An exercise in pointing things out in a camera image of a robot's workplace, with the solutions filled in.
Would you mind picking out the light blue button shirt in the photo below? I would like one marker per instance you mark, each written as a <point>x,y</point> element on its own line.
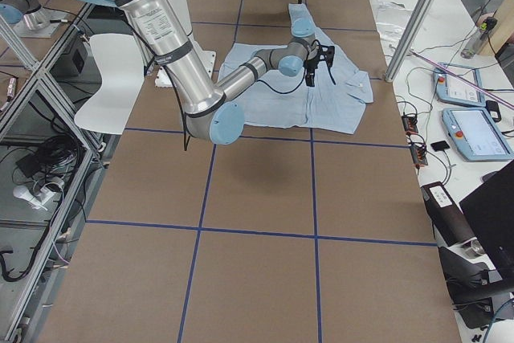
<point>280,97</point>

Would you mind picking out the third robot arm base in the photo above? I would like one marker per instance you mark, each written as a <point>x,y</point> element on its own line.
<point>29,19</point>

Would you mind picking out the clear plastic bag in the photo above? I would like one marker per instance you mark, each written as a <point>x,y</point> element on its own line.
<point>391,19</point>

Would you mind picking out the far blue teach pendant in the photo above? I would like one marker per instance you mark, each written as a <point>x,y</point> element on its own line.
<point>453,91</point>

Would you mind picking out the blue teach pendant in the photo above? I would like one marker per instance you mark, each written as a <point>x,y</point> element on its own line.
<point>475,135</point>
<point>453,91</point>

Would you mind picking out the near blue teach pendant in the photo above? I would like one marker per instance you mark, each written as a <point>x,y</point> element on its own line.
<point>475,135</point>

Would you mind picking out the reacher grabber stick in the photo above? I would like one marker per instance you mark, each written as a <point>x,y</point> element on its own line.
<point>444,69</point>

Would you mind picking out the white plastic chair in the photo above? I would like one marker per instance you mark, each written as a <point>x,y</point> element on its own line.
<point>121,68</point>

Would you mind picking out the black monitor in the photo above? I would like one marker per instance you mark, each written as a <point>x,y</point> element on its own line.
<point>489,212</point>

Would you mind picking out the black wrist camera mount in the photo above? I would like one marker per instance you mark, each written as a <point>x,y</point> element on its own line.
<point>324,54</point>

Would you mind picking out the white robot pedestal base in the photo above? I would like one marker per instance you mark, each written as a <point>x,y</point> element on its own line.
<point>181,10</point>

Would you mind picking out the aluminium frame post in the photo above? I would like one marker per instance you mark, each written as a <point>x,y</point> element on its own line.
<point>420,11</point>

